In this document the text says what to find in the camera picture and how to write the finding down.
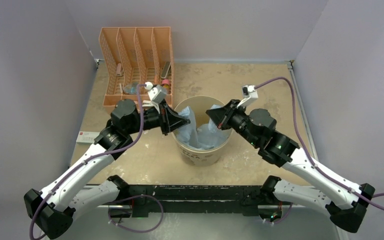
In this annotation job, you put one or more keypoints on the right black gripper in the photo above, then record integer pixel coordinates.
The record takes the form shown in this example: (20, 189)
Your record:
(224, 114)

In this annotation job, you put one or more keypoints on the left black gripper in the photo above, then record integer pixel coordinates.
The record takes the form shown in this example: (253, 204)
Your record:
(169, 120)

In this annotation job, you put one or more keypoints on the blue plastic trash bag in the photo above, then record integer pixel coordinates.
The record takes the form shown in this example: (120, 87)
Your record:
(200, 138)

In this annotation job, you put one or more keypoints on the beige capybara trash bin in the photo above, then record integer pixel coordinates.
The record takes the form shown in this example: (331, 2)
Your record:
(200, 104)

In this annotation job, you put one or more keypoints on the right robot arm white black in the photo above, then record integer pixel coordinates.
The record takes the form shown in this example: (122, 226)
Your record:
(343, 201)

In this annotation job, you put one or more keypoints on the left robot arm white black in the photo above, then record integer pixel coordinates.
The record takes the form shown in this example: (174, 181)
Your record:
(55, 207)

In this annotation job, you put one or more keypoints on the pink cartoon bottle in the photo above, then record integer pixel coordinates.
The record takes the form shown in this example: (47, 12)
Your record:
(165, 83)

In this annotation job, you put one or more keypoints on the grey pen case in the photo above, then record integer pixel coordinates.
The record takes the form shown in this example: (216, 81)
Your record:
(165, 70)

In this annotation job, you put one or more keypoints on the pink plastic file organizer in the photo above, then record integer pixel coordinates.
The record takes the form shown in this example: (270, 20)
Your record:
(142, 52)

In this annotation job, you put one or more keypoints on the white red small box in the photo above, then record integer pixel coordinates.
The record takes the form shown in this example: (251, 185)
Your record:
(86, 137)

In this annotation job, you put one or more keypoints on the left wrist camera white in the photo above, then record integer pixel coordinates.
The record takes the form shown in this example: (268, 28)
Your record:
(156, 94)

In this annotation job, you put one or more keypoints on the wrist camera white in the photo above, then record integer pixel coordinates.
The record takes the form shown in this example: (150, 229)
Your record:
(249, 94)
(156, 94)

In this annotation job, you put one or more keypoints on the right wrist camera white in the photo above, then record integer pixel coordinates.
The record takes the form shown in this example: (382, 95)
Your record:
(249, 94)

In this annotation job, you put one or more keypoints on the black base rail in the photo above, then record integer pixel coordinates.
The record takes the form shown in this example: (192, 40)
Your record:
(247, 200)

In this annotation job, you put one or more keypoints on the aluminium frame rail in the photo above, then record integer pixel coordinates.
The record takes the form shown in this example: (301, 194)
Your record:
(54, 223)

